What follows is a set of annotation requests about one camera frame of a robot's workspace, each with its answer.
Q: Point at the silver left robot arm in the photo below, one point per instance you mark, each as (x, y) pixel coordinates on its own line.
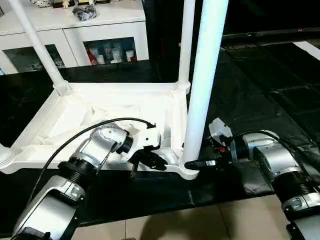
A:
(90, 155)

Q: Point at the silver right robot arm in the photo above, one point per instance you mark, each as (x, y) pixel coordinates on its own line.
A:
(280, 165)

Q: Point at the black work mat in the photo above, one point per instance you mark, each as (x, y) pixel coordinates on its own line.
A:
(250, 100)

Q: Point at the red bottle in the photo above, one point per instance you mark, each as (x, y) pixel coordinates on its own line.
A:
(91, 55)

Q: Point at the white glass-door cabinet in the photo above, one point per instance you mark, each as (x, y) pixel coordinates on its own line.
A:
(65, 30)

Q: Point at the dark bundle on cabinet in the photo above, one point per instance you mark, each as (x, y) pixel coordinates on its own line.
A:
(85, 12)

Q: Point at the small beige figurine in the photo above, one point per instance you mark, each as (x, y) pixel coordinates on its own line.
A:
(65, 3)

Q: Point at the spotted white mug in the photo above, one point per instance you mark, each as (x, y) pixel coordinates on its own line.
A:
(42, 2)

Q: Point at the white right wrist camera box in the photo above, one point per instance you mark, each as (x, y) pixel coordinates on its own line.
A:
(220, 130)

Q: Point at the dark metal rail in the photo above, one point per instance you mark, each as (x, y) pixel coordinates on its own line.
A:
(270, 34)

